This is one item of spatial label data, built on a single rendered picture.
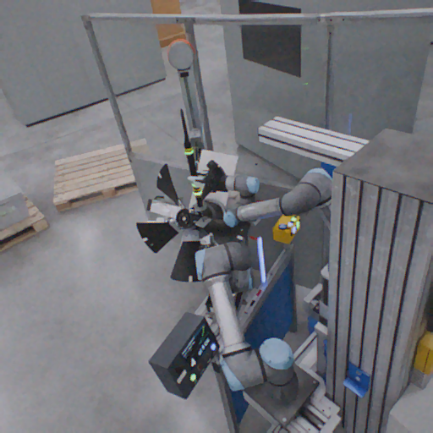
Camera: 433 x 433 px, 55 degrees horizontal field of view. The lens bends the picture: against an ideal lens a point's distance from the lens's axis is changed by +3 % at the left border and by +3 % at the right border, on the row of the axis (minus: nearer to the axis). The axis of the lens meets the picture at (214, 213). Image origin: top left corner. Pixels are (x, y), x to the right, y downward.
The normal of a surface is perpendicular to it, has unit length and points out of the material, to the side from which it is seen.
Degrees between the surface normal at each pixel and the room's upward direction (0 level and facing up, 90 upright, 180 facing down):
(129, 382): 0
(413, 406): 0
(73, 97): 90
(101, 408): 0
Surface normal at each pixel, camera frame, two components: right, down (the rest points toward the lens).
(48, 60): 0.53, 0.47
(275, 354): -0.02, -0.80
